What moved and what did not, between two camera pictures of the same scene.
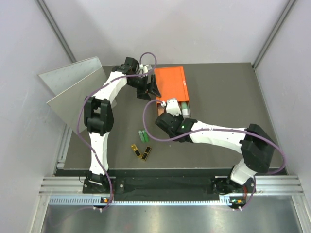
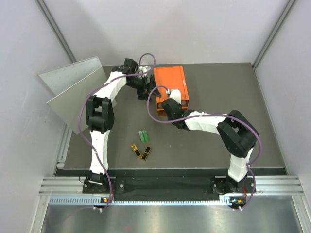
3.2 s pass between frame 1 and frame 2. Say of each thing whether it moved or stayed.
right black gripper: moved
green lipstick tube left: stayed
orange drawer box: moved
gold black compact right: stayed
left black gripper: stayed
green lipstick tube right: stayed
